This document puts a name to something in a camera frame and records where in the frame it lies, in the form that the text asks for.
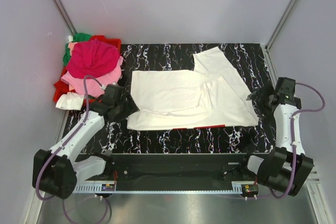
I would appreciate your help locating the white coca-cola t-shirt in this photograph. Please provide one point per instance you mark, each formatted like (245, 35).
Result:
(213, 94)

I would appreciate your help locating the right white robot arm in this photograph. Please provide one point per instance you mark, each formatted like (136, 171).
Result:
(285, 169)

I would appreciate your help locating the aluminium frame post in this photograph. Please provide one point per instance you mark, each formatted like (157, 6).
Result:
(289, 8)
(64, 14)

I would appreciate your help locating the red t-shirt in bin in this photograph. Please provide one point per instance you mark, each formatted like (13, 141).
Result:
(61, 88)

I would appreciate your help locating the green t-shirt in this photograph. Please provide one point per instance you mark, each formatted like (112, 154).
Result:
(72, 40)

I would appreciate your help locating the white t-shirt in bin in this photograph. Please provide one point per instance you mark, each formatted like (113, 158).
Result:
(70, 101)

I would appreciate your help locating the left aluminium frame post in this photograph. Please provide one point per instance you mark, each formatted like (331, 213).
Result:
(64, 14)

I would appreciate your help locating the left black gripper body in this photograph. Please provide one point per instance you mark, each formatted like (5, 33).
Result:
(120, 106)

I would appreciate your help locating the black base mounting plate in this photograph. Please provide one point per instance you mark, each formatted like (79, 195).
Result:
(180, 168)

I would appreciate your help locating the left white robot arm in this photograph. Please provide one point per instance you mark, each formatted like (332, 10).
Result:
(56, 171)

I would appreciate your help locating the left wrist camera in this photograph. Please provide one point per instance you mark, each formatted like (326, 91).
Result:
(113, 85)

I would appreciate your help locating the right aluminium frame post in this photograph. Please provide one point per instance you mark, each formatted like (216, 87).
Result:
(289, 8)

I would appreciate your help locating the white slotted cable duct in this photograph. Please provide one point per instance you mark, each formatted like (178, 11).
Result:
(102, 187)

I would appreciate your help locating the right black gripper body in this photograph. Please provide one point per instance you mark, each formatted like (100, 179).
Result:
(264, 109)

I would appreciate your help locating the light pink t-shirt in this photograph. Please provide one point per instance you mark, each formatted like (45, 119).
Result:
(93, 87)

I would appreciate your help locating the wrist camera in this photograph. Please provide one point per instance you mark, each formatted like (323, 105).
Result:
(113, 85)
(286, 86)

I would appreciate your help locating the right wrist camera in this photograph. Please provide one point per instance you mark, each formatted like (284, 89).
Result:
(286, 86)

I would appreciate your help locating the magenta t-shirt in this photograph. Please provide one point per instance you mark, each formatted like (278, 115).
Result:
(94, 57)

